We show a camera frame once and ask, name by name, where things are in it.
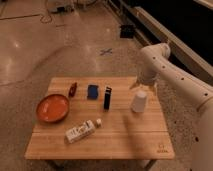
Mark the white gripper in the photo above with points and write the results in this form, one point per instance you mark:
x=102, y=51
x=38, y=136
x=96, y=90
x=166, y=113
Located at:
x=150, y=82

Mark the white ceramic cup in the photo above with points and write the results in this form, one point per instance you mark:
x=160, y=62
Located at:
x=139, y=101

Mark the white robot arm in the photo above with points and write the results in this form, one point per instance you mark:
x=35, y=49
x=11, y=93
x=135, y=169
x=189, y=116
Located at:
x=198, y=93

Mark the wooden table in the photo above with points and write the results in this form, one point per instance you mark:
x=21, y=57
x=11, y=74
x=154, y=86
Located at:
x=124, y=134

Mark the blue sponge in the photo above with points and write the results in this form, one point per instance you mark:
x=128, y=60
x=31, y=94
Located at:
x=92, y=92

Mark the black box on floor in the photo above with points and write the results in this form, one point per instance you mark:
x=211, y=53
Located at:
x=127, y=31

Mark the small red toy car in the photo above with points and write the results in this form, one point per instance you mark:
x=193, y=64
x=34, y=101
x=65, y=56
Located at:
x=72, y=90

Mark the white plastic bottle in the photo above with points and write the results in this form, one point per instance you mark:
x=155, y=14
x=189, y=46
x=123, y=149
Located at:
x=86, y=128

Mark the orange bowl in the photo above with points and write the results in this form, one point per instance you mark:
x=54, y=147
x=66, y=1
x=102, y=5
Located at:
x=52, y=108

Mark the equipment base on floor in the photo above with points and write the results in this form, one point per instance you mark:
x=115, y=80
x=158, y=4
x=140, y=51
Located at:
x=57, y=6

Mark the long grey wall rail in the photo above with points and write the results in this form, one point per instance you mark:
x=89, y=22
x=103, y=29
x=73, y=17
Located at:
x=187, y=59

